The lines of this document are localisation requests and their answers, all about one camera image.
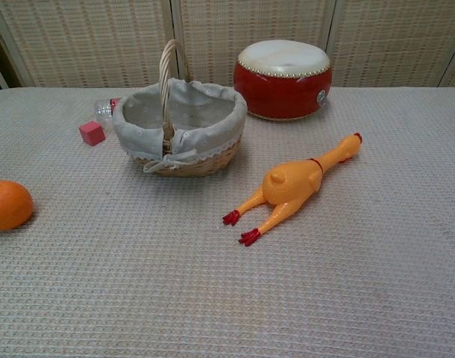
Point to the red drum with white skin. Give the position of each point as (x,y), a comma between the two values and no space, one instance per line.
(282,85)

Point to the red cube block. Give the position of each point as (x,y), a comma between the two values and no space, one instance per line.
(90,132)

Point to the orange fruit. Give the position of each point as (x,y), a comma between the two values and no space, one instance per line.
(9,205)

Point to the yellow rubber chicken toy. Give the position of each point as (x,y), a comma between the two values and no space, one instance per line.
(291,182)

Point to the bamboo folding screen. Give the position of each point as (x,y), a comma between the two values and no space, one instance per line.
(100,41)

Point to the white wicker basket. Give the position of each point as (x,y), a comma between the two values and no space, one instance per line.
(182,127)

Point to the clear plastic bottle red label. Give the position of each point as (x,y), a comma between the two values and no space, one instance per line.
(105,108)

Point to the beige woven tablecloth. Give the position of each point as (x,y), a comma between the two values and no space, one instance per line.
(227,261)

